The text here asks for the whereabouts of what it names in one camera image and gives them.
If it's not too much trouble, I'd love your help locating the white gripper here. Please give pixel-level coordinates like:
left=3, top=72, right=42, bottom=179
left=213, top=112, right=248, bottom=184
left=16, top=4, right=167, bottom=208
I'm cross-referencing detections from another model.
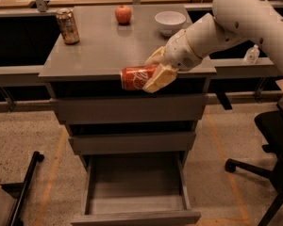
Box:
left=142, top=29, right=202, bottom=93

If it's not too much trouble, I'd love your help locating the red coke can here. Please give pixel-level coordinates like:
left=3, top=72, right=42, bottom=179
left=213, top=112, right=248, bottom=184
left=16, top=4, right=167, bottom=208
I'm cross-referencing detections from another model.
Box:
left=120, top=65, right=157, bottom=90

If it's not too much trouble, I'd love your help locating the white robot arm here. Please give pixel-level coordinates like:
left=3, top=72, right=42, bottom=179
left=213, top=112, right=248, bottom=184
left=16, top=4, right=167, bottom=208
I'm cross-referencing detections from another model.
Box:
left=143, top=0, right=283, bottom=93

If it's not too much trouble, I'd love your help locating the grey middle drawer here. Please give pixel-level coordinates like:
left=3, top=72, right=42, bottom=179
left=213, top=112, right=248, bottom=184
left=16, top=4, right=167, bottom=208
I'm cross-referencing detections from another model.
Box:
left=69, top=132, right=195, bottom=154

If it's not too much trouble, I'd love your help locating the grey drawer cabinet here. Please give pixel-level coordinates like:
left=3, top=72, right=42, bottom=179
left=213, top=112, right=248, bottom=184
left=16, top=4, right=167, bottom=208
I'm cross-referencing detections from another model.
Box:
left=39, top=6, right=216, bottom=161

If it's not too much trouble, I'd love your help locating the grey top drawer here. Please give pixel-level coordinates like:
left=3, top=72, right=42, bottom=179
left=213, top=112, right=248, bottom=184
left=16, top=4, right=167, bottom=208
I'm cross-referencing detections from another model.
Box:
left=50, top=94, right=208, bottom=124

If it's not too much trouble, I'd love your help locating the gold brown soda can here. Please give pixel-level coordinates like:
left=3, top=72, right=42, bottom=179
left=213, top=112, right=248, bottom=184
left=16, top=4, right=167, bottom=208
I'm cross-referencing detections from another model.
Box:
left=56, top=8, right=80, bottom=44

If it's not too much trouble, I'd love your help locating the grey open bottom drawer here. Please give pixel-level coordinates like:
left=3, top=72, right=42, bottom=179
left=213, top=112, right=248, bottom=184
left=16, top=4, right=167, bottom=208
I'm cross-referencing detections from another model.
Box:
left=72, top=152, right=201, bottom=226

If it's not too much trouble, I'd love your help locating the white ceramic bowl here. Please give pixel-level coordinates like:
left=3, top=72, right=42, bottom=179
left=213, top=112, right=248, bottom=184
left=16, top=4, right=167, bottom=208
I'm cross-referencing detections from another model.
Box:
left=155, top=11, right=186, bottom=37

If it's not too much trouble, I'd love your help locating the red apple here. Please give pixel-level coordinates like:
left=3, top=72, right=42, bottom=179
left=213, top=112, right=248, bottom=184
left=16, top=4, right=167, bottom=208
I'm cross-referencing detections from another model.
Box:
left=114, top=5, right=132, bottom=24

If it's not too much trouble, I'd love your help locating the clear sanitizer pump bottle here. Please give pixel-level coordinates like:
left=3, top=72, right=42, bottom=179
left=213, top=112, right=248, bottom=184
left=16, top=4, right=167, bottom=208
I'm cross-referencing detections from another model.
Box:
left=243, top=44, right=260, bottom=64

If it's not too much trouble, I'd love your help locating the black office chair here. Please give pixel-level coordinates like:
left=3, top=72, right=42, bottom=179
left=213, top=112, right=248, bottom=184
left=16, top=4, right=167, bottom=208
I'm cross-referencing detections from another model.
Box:
left=225, top=101, right=283, bottom=226

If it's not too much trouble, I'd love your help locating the grey metal shelf rail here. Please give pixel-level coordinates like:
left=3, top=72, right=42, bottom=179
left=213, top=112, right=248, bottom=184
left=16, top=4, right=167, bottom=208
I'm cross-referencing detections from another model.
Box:
left=0, top=0, right=283, bottom=113

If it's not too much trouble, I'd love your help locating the black cart frame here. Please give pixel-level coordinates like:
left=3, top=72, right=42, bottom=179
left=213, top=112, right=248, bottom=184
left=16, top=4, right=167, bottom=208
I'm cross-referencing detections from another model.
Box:
left=0, top=151, right=44, bottom=226

